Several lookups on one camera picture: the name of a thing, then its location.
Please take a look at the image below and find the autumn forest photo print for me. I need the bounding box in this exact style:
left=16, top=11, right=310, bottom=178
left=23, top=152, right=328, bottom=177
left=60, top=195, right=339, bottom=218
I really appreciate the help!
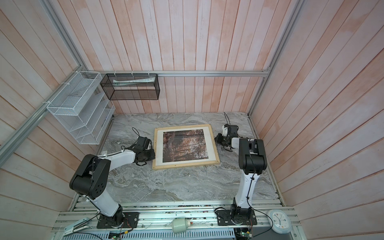
left=163, top=129, right=209, bottom=163

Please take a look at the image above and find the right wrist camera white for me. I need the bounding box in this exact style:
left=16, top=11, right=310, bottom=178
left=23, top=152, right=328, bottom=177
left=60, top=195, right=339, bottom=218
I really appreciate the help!
left=222, top=124, right=231, bottom=137

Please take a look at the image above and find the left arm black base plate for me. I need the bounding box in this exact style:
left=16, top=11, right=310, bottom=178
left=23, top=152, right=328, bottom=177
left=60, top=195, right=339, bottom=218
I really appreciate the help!
left=97, top=212, right=140, bottom=229

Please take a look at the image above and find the white wire mesh shelf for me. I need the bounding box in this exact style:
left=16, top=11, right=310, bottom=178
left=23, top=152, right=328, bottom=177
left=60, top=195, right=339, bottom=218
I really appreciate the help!
left=47, top=71, right=115, bottom=145

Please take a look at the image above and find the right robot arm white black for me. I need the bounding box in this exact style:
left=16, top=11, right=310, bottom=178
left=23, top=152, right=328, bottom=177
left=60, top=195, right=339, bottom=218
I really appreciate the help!
left=215, top=124, right=268, bottom=218

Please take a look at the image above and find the white wall clock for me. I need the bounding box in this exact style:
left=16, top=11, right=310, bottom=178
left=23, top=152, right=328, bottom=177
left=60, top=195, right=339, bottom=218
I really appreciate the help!
left=267, top=209, right=292, bottom=235

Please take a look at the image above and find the light wooden picture frame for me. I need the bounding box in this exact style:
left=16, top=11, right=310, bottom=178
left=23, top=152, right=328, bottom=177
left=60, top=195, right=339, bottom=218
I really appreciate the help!
left=152, top=124, right=221, bottom=171

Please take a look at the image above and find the white cylindrical device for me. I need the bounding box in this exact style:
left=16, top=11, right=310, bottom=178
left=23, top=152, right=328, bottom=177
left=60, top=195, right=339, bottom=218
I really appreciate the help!
left=172, top=218, right=193, bottom=234

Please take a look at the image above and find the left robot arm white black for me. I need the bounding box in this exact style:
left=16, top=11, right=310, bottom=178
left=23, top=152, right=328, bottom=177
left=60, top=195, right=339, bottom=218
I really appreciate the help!
left=70, top=137, right=155, bottom=217

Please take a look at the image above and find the black wire mesh basket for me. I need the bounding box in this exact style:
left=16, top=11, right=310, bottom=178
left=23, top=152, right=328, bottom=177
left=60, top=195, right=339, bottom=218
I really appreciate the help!
left=101, top=73, right=160, bottom=101

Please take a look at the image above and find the paper in black basket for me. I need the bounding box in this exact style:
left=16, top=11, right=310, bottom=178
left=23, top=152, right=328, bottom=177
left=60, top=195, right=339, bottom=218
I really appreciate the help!
left=112, top=77, right=156, bottom=87

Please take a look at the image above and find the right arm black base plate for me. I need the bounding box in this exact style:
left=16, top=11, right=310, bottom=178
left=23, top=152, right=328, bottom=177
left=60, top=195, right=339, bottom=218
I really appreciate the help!
left=214, top=209, right=258, bottom=226

